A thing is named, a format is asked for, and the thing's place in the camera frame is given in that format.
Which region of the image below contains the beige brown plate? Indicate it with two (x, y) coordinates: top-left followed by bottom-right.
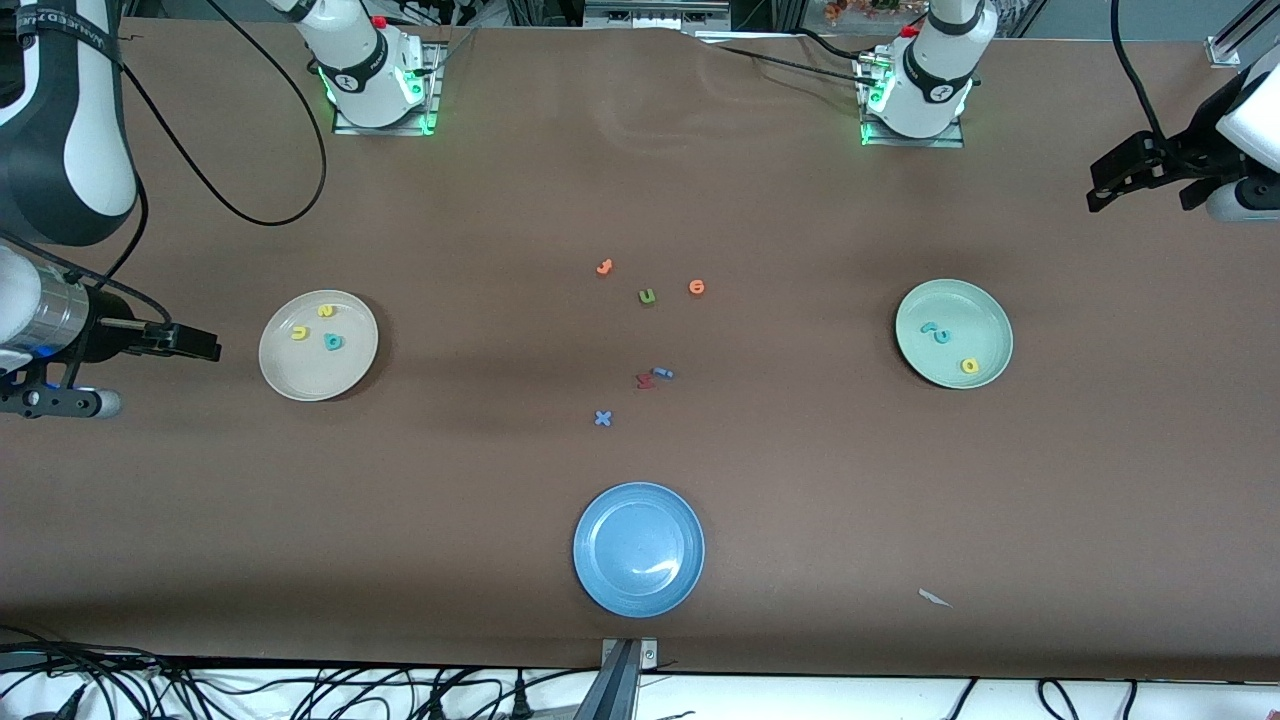
(258, 290), (380, 402)

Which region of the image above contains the aluminium profile bar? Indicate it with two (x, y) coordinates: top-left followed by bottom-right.
(1205, 0), (1280, 67)

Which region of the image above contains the pale green plate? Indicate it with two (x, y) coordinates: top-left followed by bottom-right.
(895, 279), (1014, 390)

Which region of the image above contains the blue plate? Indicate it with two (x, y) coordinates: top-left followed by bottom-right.
(573, 482), (706, 618)

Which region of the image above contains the grey metal box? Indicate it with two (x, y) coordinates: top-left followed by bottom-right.
(583, 0), (733, 31)

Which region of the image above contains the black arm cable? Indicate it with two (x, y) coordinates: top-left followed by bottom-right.
(1109, 0), (1176, 151)
(60, 0), (329, 331)

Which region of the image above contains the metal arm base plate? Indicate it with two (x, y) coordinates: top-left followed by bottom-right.
(855, 55), (966, 149)
(332, 45), (446, 136)

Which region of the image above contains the black table cable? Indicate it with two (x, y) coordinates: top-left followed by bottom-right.
(700, 40), (871, 83)
(790, 28), (876, 63)

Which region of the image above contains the grey metal camera bracket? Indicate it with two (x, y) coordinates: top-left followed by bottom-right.
(600, 638), (659, 720)

